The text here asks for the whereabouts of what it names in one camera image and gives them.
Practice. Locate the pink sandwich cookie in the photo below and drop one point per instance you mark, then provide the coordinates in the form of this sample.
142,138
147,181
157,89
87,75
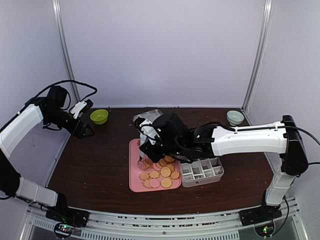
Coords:
154,183

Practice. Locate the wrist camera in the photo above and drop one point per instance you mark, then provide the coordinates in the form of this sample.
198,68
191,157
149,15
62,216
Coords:
80,107
140,122

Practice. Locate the right metal frame post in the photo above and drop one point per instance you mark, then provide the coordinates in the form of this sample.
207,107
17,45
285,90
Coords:
257,64

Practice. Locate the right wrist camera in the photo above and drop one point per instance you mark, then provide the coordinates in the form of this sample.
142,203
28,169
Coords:
140,122

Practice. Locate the left metal frame post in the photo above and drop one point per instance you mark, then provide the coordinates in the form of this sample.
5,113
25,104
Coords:
56,4

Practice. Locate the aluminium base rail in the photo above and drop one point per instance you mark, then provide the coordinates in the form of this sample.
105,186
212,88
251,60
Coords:
223,225

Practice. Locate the round dotted biscuit bottom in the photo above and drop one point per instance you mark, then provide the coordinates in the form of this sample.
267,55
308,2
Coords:
166,183

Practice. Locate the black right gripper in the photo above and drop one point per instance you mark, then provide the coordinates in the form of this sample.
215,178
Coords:
147,151

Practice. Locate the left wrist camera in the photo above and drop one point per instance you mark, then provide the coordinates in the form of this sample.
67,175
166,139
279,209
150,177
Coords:
80,107

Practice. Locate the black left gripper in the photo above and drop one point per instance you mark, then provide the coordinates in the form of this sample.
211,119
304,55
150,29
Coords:
78,133

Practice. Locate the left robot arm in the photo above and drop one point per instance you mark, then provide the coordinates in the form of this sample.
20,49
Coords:
47,110

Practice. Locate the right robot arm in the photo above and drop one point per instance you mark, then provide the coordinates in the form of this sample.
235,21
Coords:
167,135

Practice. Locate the metal frame post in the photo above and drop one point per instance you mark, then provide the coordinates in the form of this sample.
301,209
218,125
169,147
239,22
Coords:
257,64
56,4

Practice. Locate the silver divided cookie tin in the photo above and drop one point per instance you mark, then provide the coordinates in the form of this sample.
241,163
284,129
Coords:
201,172

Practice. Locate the celadon ceramic bowl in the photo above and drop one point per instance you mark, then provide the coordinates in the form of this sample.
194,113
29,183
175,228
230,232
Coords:
235,117

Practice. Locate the green plastic bowl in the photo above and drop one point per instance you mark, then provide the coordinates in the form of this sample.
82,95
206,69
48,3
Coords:
99,116

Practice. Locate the pink plastic tray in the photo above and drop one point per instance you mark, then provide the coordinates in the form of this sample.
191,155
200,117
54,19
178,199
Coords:
139,180

